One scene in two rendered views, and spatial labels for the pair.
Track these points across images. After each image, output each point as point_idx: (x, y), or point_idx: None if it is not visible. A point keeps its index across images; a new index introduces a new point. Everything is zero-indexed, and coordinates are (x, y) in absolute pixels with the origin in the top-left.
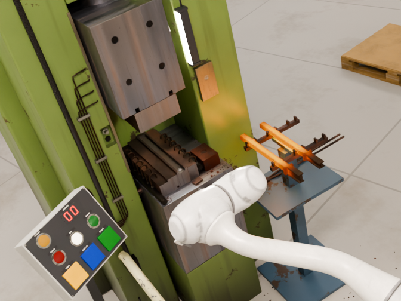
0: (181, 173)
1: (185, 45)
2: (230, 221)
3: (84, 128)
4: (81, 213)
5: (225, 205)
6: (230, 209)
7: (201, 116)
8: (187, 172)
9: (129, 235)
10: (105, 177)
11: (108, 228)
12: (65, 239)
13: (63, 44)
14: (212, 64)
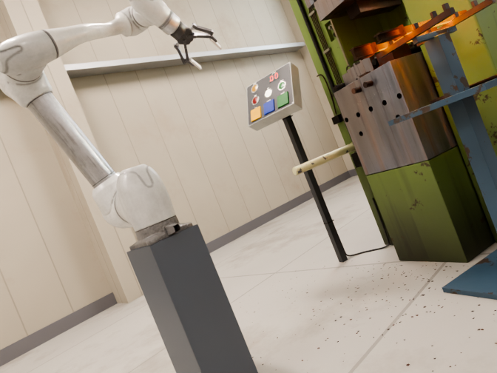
0: (356, 65)
1: None
2: (116, 17)
3: (313, 22)
4: (279, 78)
5: (125, 9)
6: (128, 13)
7: (406, 10)
8: (362, 66)
9: None
10: (333, 68)
11: (285, 92)
12: (263, 91)
13: None
14: None
